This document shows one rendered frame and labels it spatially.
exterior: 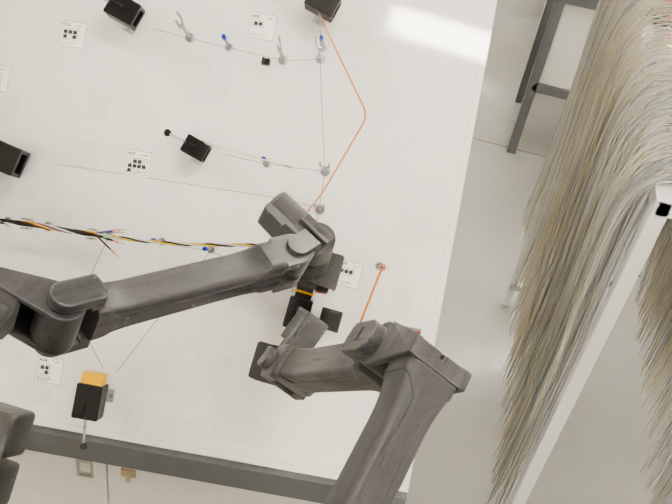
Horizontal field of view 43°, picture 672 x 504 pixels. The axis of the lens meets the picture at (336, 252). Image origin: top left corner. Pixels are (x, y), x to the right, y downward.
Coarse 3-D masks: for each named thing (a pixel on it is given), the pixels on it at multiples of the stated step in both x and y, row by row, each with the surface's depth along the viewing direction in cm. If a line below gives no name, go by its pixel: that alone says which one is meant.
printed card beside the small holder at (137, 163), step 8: (128, 152) 160; (136, 152) 160; (144, 152) 160; (128, 160) 160; (136, 160) 160; (144, 160) 160; (128, 168) 160; (136, 168) 160; (144, 168) 160; (136, 176) 160; (144, 176) 160
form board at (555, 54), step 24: (552, 0) 431; (576, 0) 374; (552, 24) 383; (576, 24) 382; (552, 48) 392; (576, 48) 389; (528, 72) 458; (552, 72) 398; (528, 96) 407; (552, 96) 404
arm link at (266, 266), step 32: (224, 256) 123; (256, 256) 125; (288, 256) 127; (64, 288) 103; (96, 288) 105; (128, 288) 111; (160, 288) 114; (192, 288) 116; (224, 288) 120; (256, 288) 126; (288, 288) 132; (96, 320) 107; (128, 320) 111
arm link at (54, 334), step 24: (0, 288) 102; (24, 288) 103; (48, 288) 104; (0, 312) 100; (24, 312) 108; (48, 312) 102; (0, 336) 102; (24, 336) 106; (48, 336) 104; (72, 336) 106
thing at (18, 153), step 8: (0, 144) 149; (8, 144) 149; (0, 152) 149; (8, 152) 149; (16, 152) 149; (24, 152) 151; (0, 160) 149; (8, 160) 149; (16, 160) 149; (24, 160) 152; (0, 168) 149; (8, 168) 149; (16, 168) 152; (24, 168) 159; (16, 176) 152
